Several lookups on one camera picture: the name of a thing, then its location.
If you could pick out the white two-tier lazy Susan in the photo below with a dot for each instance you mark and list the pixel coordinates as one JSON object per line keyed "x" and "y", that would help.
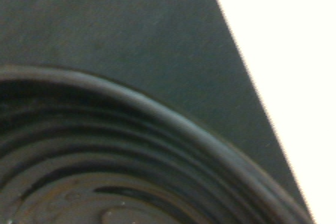
{"x": 164, "y": 47}

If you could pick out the black ribbed bowl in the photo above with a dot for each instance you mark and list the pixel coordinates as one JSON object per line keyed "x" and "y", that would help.
{"x": 101, "y": 157}

